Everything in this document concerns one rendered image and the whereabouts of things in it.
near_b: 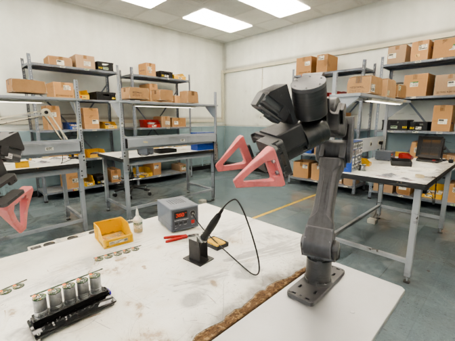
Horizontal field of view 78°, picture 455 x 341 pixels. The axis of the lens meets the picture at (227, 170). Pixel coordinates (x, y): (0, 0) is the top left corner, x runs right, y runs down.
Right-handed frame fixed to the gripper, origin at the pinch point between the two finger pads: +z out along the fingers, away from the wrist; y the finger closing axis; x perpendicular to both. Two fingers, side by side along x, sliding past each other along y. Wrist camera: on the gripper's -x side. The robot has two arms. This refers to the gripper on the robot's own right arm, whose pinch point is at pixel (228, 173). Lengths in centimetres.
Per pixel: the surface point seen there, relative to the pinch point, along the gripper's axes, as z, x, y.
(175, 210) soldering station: 13, 26, -53
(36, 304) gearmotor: 44.5, 12.4, -13.1
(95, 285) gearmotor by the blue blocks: 35.5, 17.9, -18.1
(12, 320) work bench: 52, 15, -17
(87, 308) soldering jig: 38.1, 20.0, -14.5
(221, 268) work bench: 7.9, 35.1, -22.4
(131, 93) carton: 5, -13, -283
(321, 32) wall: -332, 15, -407
